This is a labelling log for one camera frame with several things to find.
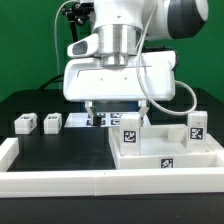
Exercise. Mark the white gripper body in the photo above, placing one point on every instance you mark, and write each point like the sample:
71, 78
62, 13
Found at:
86, 80

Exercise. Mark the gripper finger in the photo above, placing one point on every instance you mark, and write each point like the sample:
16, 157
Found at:
143, 109
95, 119

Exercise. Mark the white square table top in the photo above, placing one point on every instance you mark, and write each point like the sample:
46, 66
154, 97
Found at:
165, 146

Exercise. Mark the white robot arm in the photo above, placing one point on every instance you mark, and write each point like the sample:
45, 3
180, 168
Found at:
110, 64

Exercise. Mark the white marker sheet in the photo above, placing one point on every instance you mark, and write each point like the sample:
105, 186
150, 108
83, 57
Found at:
102, 119

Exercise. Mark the white U-shaped fence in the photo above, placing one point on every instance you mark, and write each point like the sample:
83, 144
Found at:
105, 182

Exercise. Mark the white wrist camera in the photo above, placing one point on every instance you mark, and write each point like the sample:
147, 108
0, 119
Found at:
84, 48

